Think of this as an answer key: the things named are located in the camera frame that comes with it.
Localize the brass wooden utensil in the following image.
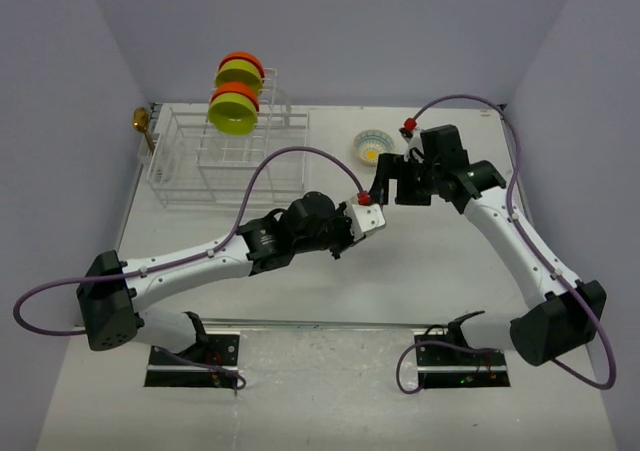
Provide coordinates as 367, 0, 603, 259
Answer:
132, 107, 156, 154

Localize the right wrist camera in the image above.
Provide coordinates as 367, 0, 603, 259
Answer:
399, 118, 424, 163

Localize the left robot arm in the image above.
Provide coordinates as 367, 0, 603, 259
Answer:
76, 192, 385, 364

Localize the white wire dish rack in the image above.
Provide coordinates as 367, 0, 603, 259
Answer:
154, 68, 309, 208

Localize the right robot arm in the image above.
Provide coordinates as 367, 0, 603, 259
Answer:
369, 125, 607, 366

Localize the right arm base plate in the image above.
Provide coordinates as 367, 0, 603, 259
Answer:
415, 345, 511, 389

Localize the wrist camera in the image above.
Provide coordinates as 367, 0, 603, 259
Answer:
345, 191, 386, 241
399, 118, 424, 163

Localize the orange bowl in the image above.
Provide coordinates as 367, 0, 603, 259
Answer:
218, 51, 265, 78
210, 81, 259, 110

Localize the blue yellow patterned bowl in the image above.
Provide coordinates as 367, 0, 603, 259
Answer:
353, 129, 395, 166

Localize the green bowl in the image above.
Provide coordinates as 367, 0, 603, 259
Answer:
215, 58, 264, 94
207, 93, 258, 136

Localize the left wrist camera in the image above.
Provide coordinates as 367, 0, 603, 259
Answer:
345, 191, 386, 241

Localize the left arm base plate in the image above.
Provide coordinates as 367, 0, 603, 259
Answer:
144, 333, 240, 389

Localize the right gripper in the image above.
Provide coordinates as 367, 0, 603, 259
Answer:
368, 153, 443, 207

